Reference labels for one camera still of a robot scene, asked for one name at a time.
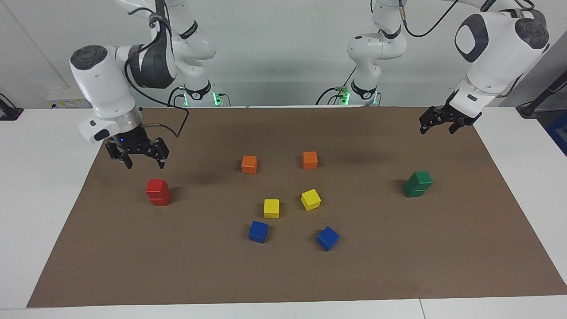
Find green wooden block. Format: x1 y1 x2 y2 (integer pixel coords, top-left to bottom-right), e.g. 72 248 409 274
404 179 427 198
408 171 433 189

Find black stand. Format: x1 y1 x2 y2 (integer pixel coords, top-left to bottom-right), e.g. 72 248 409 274
516 71 567 118

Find brown table mat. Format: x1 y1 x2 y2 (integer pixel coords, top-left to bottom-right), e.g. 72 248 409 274
27 106 567 308

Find blue crate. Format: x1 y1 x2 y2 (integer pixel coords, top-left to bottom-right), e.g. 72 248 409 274
546 111 567 156

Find black table clamp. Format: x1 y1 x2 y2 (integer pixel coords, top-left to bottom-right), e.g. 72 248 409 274
0 93 23 121

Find blue wooden block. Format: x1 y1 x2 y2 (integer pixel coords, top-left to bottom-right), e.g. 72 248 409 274
316 226 340 252
248 221 269 244

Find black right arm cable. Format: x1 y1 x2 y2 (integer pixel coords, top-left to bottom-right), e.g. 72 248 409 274
124 58 190 138

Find black base cable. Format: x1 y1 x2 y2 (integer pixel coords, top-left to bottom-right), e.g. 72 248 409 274
315 66 357 105
167 86 185 108

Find white wall box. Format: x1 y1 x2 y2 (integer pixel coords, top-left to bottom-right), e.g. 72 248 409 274
47 86 91 109

